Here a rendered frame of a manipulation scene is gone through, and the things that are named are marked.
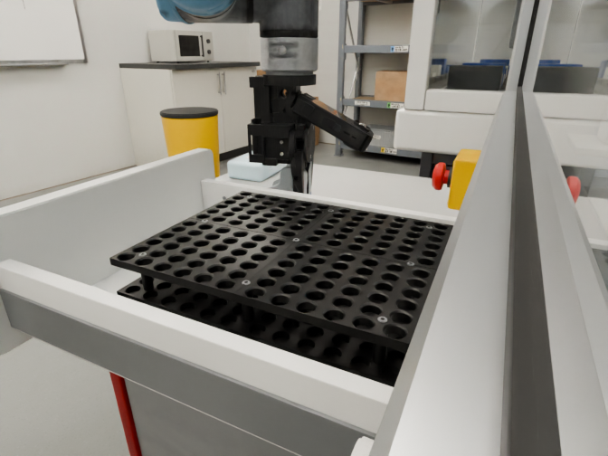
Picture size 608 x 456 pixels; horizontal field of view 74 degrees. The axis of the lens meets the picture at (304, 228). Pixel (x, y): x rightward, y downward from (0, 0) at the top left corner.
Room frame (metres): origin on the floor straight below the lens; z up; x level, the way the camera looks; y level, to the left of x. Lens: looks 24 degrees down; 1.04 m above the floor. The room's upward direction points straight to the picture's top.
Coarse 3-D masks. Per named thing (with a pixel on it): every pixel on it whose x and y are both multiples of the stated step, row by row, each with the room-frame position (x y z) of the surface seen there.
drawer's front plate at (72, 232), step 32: (160, 160) 0.45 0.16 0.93; (192, 160) 0.48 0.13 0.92; (64, 192) 0.34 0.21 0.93; (96, 192) 0.36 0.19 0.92; (128, 192) 0.39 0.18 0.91; (160, 192) 0.42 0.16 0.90; (192, 192) 0.47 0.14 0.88; (0, 224) 0.28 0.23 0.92; (32, 224) 0.30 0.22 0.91; (64, 224) 0.32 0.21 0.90; (96, 224) 0.35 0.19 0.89; (128, 224) 0.38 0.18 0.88; (160, 224) 0.42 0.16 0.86; (0, 256) 0.27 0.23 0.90; (32, 256) 0.29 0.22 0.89; (64, 256) 0.32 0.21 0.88; (96, 256) 0.34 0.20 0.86; (0, 288) 0.27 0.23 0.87; (0, 320) 0.26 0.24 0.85; (0, 352) 0.25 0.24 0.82
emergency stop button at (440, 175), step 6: (438, 168) 0.55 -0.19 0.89; (444, 168) 0.56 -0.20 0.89; (432, 174) 0.56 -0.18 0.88; (438, 174) 0.55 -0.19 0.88; (444, 174) 0.56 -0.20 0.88; (432, 180) 0.55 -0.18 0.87; (438, 180) 0.55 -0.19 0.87; (444, 180) 0.55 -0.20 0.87; (432, 186) 0.56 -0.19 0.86; (438, 186) 0.55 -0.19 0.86
